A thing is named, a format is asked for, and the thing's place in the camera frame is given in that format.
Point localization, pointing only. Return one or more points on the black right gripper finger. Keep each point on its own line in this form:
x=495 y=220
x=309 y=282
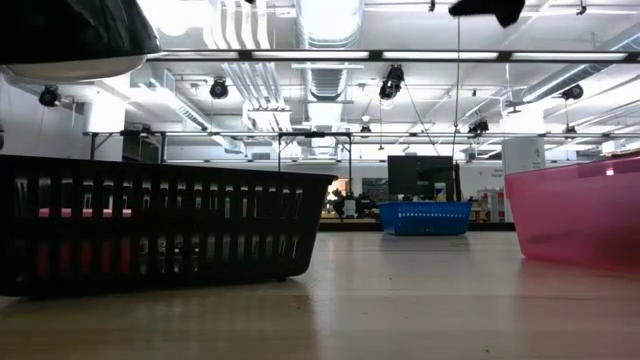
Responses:
x=500 y=10

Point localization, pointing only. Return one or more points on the blue plastic basket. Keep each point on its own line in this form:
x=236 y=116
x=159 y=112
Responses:
x=425 y=222

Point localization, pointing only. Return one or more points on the black plastic basket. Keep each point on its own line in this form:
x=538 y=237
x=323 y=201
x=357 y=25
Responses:
x=200 y=230

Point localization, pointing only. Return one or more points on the small sticky note cube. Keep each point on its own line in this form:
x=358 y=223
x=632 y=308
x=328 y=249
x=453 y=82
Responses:
x=66 y=257

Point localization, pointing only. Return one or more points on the pink translucent plastic bin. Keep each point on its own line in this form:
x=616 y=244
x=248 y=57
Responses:
x=575 y=220

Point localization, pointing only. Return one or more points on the white room column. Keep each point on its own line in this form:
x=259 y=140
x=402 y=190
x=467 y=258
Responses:
x=522 y=155

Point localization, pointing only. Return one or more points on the black background monitor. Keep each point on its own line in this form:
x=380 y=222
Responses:
x=420 y=175

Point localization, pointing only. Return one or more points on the dark background equipment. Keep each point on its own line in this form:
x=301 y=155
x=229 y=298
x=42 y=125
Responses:
x=350 y=205

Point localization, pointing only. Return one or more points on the silver ceiling air duct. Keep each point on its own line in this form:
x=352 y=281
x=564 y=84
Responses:
x=327 y=80

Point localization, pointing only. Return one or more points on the black background rig frame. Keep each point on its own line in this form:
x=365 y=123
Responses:
x=125 y=133

